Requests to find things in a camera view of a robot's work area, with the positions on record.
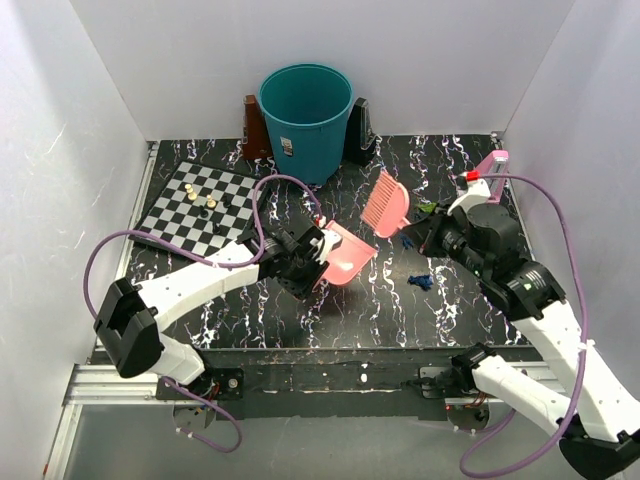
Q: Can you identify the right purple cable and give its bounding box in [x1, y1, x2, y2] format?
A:
[458, 172, 589, 479]

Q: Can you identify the blue paper scrap front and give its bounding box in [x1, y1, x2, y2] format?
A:
[407, 274, 433, 291]

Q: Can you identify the black metronome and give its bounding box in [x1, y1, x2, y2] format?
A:
[344, 97, 375, 166]

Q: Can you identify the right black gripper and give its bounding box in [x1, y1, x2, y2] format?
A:
[401, 201, 488, 279]

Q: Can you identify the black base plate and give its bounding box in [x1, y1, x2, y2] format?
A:
[157, 348, 476, 421]

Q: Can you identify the black and white chessboard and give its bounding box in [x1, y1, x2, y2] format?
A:
[136, 161, 259, 257]

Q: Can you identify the pink hand brush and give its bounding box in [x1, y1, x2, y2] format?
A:
[361, 170, 410, 238]

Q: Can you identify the cream chess pawn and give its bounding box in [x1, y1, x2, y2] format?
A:
[185, 184, 198, 202]
[206, 195, 217, 210]

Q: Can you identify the pink dustpan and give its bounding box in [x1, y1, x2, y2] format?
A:
[321, 220, 377, 286]

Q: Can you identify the cream chess pawn front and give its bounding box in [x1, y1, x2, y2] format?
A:
[206, 195, 217, 210]

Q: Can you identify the teal plastic waste bin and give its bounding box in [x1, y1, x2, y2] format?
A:
[258, 63, 354, 185]

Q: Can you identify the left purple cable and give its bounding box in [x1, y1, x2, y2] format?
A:
[82, 173, 326, 454]

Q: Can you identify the cream chess pawn rear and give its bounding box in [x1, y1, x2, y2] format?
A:
[185, 184, 198, 202]

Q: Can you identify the brown metronome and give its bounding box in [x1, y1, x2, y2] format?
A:
[242, 95, 272, 160]

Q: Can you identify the purple cable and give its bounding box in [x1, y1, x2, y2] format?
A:
[458, 172, 589, 479]
[82, 173, 326, 454]

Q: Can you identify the blue paper scraps centre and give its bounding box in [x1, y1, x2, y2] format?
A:
[400, 235, 415, 249]

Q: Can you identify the pink metronome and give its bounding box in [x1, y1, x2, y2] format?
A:
[476, 150, 509, 204]

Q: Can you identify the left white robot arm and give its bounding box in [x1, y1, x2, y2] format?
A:
[94, 226, 342, 400]

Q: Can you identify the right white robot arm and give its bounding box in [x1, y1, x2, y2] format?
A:
[421, 171, 639, 479]

